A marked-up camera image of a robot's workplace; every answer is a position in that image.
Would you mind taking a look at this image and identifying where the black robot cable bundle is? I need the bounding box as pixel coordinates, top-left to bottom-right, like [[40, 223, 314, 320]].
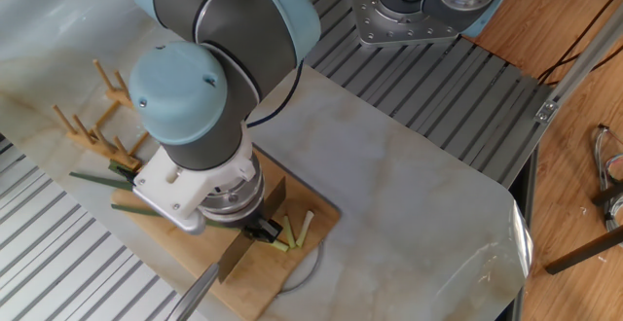
[[243, 58, 307, 129]]

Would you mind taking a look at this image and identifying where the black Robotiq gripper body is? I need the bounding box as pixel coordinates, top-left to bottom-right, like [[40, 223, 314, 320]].
[[216, 191, 277, 232]]

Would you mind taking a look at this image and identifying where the black bar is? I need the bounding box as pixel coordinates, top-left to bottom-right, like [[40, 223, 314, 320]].
[[544, 230, 623, 276]]

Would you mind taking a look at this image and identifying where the green garlic stalk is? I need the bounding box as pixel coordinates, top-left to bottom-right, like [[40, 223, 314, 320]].
[[70, 160, 249, 232]]

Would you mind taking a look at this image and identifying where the steel kitchen knife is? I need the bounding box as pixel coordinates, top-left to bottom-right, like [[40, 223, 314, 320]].
[[175, 177, 289, 321]]

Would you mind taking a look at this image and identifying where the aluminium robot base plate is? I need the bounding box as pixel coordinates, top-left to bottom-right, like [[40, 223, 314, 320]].
[[351, 0, 460, 49]]

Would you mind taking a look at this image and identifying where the metal wire board loop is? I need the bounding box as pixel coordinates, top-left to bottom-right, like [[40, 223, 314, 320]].
[[280, 243, 324, 293]]

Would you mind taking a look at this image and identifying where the black floor cable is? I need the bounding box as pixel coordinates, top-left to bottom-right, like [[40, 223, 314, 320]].
[[538, 8, 623, 85]]

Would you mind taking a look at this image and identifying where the wooden slotted rack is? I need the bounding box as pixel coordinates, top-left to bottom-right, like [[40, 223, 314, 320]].
[[52, 58, 157, 173]]

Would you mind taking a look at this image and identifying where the bamboo cutting board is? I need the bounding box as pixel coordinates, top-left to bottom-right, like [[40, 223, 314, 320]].
[[112, 146, 342, 320]]

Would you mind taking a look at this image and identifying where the white marble pattern mat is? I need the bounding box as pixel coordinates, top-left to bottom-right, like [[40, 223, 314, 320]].
[[0, 0, 534, 321]]

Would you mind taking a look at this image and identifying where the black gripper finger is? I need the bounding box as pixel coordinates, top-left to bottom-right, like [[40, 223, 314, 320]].
[[243, 220, 270, 240], [261, 214, 285, 242]]

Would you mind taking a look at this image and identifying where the aluminium frame post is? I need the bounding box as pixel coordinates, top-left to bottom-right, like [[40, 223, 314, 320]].
[[533, 27, 623, 124]]

